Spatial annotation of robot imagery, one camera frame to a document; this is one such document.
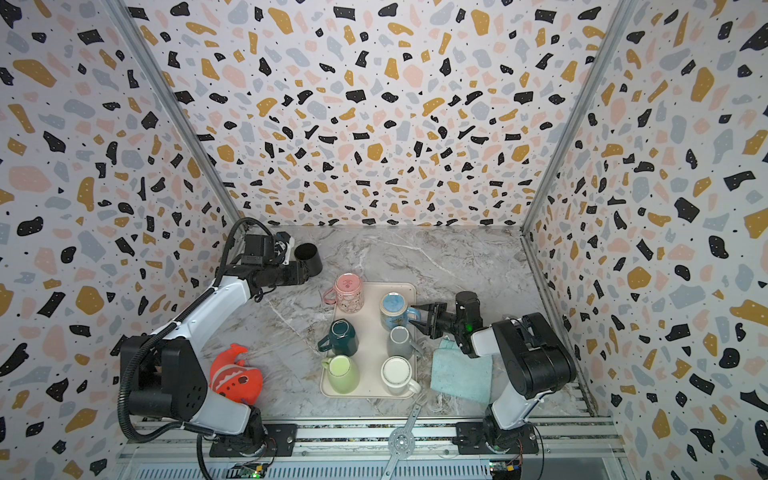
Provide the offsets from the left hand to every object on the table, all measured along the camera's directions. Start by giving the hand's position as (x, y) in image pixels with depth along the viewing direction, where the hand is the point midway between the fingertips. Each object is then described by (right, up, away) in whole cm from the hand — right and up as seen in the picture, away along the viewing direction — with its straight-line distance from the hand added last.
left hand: (301, 266), depth 87 cm
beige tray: (+20, -23, +3) cm, 31 cm away
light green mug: (+15, -27, -13) cm, 33 cm away
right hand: (+31, -11, -1) cm, 33 cm away
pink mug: (+13, -9, +2) cm, 16 cm away
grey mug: (+29, -21, -6) cm, 36 cm away
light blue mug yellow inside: (+27, -13, -1) cm, 30 cm away
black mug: (-3, +4, +16) cm, 17 cm away
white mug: (+28, -27, -9) cm, 40 cm away
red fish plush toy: (-13, -28, -12) cm, 33 cm away
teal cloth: (+45, -30, -3) cm, 54 cm away
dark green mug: (+13, -20, -6) cm, 25 cm away
